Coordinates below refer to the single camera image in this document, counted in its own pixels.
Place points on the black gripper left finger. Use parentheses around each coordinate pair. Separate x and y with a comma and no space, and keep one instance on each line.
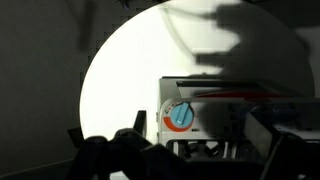
(110,156)

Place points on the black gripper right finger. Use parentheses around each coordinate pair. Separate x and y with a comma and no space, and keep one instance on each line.
(258,133)

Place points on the blue stove knob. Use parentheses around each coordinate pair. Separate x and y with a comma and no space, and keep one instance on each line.
(181,115)

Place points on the grey toy stove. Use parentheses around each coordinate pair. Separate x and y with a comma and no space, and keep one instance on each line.
(166,100)

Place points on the grey oven door with window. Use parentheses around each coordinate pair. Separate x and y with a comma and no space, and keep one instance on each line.
(170,86)

